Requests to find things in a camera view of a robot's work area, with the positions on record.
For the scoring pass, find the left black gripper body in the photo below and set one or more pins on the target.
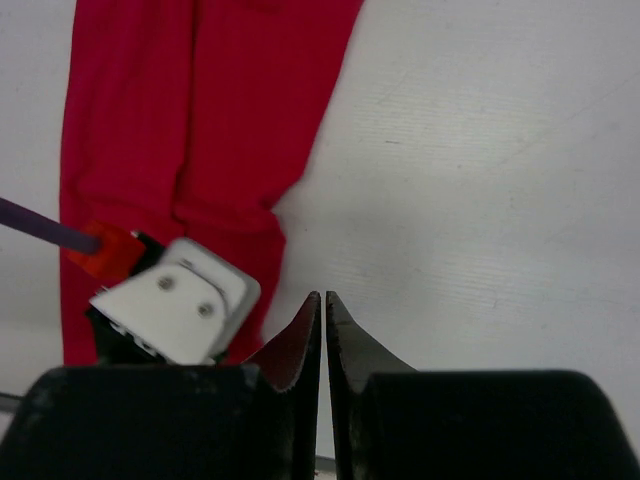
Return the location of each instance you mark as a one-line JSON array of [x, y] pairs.
[[120, 345]]

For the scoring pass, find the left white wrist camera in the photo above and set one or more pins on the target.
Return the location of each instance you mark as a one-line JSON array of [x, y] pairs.
[[186, 309]]

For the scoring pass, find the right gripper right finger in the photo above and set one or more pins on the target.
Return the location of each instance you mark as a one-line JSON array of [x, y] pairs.
[[354, 356]]

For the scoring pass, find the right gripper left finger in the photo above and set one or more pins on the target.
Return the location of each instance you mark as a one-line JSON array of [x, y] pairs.
[[280, 438]]

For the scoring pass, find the red t shirt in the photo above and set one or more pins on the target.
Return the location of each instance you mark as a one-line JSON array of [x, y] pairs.
[[193, 118]]

